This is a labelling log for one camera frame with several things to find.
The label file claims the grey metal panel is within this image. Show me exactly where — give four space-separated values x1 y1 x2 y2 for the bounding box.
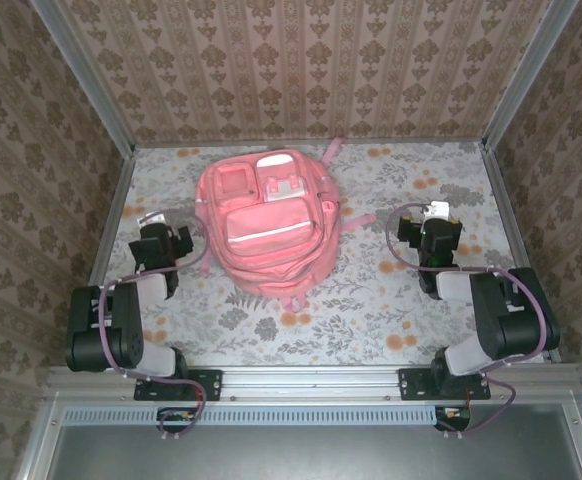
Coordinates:
45 424 582 480

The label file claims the black connector box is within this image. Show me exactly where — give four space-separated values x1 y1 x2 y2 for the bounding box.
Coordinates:
434 405 472 432
156 407 200 434

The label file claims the aluminium right frame post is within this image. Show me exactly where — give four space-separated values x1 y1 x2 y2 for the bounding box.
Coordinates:
481 0 580 151

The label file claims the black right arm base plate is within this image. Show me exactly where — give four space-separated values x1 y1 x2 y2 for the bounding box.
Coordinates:
398 368 492 401

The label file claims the aluminium mounting rail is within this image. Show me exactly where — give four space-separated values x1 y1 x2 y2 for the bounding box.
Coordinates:
45 364 580 401

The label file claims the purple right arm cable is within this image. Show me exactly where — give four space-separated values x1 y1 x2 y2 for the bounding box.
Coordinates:
385 202 552 441

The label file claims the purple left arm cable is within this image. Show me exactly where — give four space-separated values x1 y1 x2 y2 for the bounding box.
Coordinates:
98 209 210 444

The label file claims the floral patterned table cover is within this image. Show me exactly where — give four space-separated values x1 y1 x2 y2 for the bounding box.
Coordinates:
83 141 547 366

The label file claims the pink school backpack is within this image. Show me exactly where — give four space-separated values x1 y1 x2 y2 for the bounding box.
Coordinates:
194 137 377 314

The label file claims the white slotted cable duct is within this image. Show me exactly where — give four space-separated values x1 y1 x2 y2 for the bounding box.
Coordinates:
63 405 437 426

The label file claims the aluminium left table edge rail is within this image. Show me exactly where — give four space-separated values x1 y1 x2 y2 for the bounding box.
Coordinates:
65 147 137 366

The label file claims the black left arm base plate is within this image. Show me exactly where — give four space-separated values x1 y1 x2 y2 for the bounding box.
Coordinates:
134 368 222 401

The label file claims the aluminium table edge rail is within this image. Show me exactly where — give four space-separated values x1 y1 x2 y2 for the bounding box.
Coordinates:
65 147 137 366
479 142 562 364
133 134 487 149

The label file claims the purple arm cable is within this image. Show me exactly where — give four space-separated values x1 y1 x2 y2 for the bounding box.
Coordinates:
98 209 210 444
385 202 552 441

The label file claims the aluminium right table edge rail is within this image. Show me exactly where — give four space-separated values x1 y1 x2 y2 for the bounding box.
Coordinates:
479 142 562 364

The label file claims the aluminium rear table edge rail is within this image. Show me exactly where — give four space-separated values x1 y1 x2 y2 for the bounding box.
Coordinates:
133 134 487 149

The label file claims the aluminium left frame post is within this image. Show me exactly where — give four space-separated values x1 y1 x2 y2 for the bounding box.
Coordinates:
29 0 137 156

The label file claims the aluminium frame post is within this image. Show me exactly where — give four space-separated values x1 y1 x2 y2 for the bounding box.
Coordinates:
481 0 580 151
29 0 137 156

